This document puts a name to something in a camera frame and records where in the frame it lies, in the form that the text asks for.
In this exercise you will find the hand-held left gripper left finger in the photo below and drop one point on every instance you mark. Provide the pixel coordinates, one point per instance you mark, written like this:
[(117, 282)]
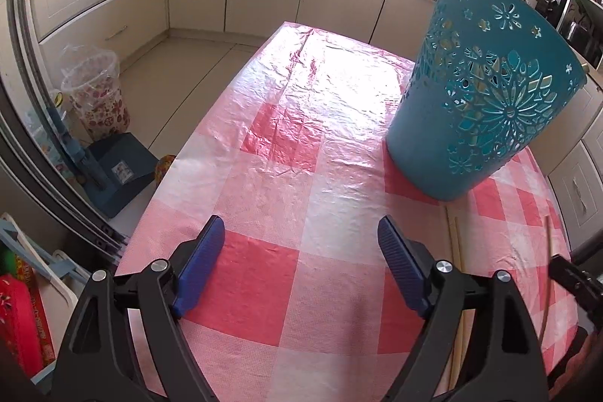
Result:
[(200, 270)]

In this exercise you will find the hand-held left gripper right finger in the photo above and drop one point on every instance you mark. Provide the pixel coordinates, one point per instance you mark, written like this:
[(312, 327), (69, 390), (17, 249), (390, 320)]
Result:
[(400, 270)]

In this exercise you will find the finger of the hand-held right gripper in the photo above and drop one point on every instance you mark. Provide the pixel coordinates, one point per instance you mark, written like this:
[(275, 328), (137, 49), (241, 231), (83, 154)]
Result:
[(579, 289), (589, 251)]

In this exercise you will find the pale wooden chopstick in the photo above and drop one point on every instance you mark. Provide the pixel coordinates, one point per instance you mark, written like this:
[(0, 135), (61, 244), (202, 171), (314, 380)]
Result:
[(457, 242)]

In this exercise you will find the blue perforated plastic basket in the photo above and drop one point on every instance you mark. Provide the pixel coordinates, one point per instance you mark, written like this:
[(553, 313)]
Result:
[(424, 138)]

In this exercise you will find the colourful ball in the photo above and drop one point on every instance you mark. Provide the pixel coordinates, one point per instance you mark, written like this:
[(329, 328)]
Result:
[(165, 169)]

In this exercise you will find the blue dustpan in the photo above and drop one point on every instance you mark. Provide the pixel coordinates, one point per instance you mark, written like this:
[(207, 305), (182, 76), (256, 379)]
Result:
[(122, 180)]

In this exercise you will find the pink checkered plastic tablecloth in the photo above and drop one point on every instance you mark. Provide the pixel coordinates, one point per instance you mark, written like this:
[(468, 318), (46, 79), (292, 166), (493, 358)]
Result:
[(306, 147)]

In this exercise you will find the light blue plastic rack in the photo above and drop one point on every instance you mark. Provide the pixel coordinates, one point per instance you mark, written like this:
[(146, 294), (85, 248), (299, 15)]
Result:
[(28, 246)]

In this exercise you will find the red box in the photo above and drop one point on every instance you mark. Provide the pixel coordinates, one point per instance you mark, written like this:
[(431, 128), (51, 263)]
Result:
[(19, 322)]

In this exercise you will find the flowered trash bin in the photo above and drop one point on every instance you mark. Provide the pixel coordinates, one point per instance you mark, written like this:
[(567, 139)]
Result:
[(99, 105)]

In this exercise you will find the black oven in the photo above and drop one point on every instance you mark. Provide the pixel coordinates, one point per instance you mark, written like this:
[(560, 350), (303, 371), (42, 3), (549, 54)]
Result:
[(584, 30)]

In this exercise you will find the sliding door frame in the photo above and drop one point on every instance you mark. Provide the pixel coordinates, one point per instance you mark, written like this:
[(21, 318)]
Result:
[(28, 124)]

